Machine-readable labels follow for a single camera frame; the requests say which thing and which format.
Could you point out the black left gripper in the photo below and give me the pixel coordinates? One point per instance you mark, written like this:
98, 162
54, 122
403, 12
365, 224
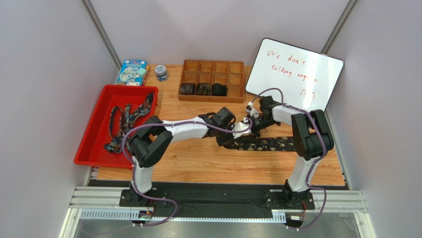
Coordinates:
226, 139

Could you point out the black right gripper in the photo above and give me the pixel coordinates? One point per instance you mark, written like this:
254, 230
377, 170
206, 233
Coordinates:
256, 125

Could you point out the black floral necktie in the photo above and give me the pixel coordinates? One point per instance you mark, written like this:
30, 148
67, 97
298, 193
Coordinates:
253, 143

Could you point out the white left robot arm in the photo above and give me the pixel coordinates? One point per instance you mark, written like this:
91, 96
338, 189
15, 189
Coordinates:
145, 145

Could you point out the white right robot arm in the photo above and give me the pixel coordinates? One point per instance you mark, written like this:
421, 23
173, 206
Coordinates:
312, 139

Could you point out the plain black rolled tie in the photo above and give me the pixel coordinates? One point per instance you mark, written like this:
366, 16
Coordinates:
218, 89

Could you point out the dark patterned rolled tie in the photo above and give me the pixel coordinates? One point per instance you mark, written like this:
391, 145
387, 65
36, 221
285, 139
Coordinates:
203, 89

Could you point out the wooden compartment organizer box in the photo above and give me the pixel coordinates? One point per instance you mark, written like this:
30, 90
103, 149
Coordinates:
229, 73

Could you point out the whiteboard with red writing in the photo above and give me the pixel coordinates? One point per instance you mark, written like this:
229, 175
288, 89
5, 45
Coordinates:
293, 75

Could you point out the dark blue rolled tie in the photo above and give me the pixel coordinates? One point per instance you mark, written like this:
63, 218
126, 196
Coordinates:
187, 89

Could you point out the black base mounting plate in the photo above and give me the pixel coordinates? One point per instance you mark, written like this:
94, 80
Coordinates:
213, 200

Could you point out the small blue white jar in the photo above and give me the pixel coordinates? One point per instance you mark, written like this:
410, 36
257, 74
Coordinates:
161, 72

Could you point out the blue floral necktie in tray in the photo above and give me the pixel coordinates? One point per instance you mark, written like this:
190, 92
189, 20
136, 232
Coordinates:
126, 122

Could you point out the blue picture box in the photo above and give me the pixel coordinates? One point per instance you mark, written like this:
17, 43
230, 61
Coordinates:
133, 72

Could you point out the red plastic tray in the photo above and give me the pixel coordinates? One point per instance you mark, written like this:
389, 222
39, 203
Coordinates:
91, 151

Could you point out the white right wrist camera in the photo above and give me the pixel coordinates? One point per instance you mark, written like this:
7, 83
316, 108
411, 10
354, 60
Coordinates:
251, 111

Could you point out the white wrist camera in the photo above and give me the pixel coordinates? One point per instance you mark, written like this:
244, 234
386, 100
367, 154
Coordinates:
251, 111
242, 128

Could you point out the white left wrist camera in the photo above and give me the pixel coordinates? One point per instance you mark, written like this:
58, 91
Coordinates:
242, 128

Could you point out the aluminium frame rail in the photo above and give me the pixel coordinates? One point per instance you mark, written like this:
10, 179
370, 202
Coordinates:
94, 211

